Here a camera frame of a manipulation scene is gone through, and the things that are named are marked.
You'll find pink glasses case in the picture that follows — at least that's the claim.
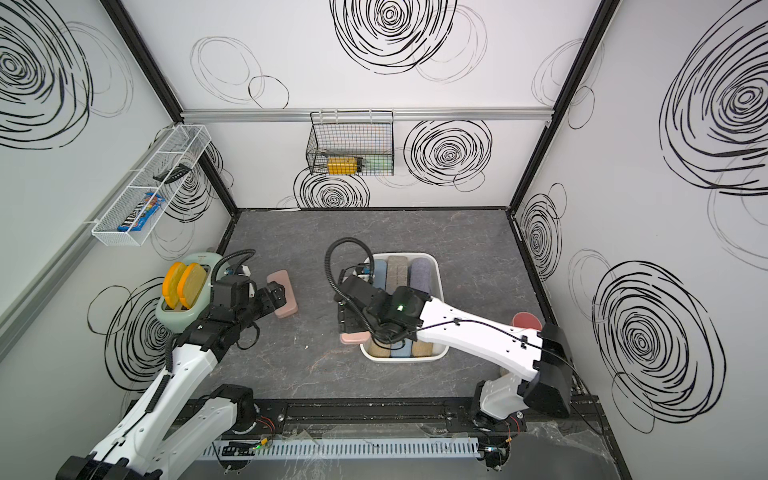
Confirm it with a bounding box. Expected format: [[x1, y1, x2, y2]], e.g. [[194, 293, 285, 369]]
[[267, 270, 299, 319], [339, 332, 371, 345]]

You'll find blue glasses case narrow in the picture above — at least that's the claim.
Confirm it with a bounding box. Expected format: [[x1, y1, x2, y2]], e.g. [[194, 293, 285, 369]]
[[373, 259, 388, 290]]

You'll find beige grey glasses case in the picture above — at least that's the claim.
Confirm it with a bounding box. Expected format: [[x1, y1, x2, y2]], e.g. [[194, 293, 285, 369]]
[[385, 255, 409, 294]]

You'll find lavender glasses case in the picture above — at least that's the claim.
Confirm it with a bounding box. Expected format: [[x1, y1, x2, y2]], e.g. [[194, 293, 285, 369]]
[[409, 258, 433, 294]]

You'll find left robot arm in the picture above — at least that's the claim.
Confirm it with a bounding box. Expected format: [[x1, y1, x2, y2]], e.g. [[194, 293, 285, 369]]
[[56, 277, 287, 479]]

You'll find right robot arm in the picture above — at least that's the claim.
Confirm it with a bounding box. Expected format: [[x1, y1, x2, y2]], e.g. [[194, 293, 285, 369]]
[[330, 275, 574, 421]]

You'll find white plastic storage box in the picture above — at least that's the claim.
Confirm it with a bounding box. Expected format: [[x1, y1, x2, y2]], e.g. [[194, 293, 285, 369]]
[[360, 252, 449, 363]]

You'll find orange toast slice right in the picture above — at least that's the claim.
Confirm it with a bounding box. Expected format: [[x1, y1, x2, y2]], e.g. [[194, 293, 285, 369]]
[[178, 263, 207, 309]]

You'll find orange toast slice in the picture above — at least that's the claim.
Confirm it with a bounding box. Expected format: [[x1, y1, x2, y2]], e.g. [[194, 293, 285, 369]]
[[162, 262, 187, 310], [178, 263, 207, 309]]

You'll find green toaster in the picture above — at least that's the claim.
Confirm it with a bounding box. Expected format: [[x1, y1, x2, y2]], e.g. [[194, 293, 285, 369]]
[[155, 252, 222, 334]]

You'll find orange toast slice left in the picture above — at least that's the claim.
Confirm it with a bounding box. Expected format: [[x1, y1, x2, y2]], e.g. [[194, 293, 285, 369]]
[[162, 262, 187, 310]]

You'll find yellow item in basket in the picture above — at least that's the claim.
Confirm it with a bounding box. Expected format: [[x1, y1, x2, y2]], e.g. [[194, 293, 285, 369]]
[[326, 156, 361, 176]]

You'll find green item in basket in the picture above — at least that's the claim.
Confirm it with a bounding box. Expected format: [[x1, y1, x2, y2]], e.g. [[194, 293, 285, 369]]
[[361, 154, 394, 176]]

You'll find blue snack packet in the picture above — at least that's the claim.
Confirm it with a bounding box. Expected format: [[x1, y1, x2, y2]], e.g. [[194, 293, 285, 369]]
[[117, 192, 165, 232]]

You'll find black remote on shelf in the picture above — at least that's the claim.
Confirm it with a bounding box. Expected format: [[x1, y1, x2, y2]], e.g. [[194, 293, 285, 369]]
[[153, 164, 192, 184]]

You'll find pink cup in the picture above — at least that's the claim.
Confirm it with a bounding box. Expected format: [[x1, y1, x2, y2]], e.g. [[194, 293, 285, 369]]
[[512, 312, 543, 331]]

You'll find black corrugated left cable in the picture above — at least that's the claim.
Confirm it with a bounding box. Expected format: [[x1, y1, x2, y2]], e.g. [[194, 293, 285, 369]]
[[209, 248, 258, 286]]

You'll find black corrugated cable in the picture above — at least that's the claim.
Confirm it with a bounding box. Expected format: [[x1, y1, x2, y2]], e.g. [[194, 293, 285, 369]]
[[324, 236, 376, 325], [209, 248, 258, 286]]

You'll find black corrugated right cable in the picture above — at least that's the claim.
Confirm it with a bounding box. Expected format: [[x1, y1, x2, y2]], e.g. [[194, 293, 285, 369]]
[[324, 236, 376, 325]]

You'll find white slotted cable duct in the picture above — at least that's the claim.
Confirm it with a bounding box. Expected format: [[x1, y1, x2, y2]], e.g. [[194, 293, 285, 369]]
[[198, 437, 481, 461]]

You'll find white wire wall shelf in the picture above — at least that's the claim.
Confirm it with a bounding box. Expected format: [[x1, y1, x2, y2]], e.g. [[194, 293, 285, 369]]
[[91, 124, 211, 247]]

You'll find black wire wall basket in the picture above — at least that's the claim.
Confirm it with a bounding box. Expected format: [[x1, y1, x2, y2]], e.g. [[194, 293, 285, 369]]
[[305, 109, 395, 175]]

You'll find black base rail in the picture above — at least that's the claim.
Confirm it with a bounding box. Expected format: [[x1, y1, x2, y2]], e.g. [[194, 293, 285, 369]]
[[179, 395, 601, 436]]

